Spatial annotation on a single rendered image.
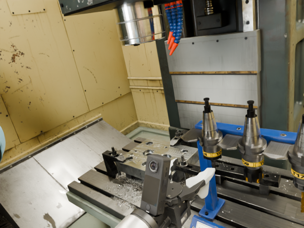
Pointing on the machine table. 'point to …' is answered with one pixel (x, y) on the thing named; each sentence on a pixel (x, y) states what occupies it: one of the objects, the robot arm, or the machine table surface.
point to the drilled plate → (137, 171)
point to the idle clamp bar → (268, 182)
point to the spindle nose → (139, 22)
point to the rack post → (216, 202)
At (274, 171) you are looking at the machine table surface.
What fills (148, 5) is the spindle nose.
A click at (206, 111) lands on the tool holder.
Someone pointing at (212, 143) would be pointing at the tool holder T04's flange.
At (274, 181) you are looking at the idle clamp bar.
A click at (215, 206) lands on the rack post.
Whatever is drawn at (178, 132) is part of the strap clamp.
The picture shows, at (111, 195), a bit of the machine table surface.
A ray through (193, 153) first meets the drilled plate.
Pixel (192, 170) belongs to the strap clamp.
